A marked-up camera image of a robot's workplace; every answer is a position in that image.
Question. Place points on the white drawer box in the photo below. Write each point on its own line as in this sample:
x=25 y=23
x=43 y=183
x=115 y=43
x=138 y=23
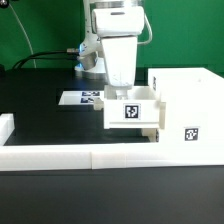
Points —
x=151 y=134
x=141 y=109

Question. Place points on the white fiducial marker sheet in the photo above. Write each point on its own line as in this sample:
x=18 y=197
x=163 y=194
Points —
x=80 y=97

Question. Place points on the white drawer cabinet frame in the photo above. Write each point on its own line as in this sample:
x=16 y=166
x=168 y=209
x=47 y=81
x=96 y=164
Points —
x=191 y=104

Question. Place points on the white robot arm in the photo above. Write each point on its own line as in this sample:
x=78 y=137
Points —
x=90 y=50

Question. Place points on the white U-shaped fence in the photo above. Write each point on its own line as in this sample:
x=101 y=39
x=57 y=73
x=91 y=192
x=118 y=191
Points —
x=103 y=156

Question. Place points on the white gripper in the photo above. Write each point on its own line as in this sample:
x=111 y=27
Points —
x=118 y=30

